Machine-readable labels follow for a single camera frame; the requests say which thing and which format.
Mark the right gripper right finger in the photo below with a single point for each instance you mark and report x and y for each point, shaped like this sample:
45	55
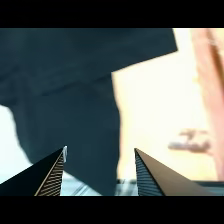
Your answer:
160	180

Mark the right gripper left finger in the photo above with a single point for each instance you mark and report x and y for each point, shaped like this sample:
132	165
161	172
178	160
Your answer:
40	176

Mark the black T-shirt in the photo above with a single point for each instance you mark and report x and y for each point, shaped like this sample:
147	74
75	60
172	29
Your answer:
66	83

